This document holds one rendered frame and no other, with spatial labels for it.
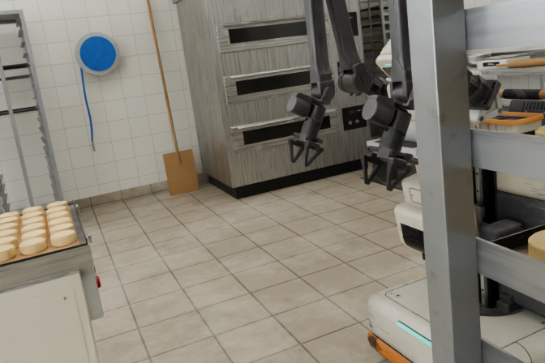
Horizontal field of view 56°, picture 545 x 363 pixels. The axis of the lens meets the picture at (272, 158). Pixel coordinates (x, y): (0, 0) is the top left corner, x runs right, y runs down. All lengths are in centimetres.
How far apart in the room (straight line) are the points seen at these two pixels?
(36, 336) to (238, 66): 358
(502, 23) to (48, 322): 104
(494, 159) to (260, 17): 427
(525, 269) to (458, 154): 10
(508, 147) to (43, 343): 103
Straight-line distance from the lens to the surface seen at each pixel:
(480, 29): 41
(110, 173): 535
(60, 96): 525
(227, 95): 445
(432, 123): 41
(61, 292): 119
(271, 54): 463
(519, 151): 40
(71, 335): 123
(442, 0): 40
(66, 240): 115
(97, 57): 513
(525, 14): 38
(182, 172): 519
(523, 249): 50
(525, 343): 183
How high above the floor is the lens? 123
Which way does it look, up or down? 11 degrees down
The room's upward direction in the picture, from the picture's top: 7 degrees counter-clockwise
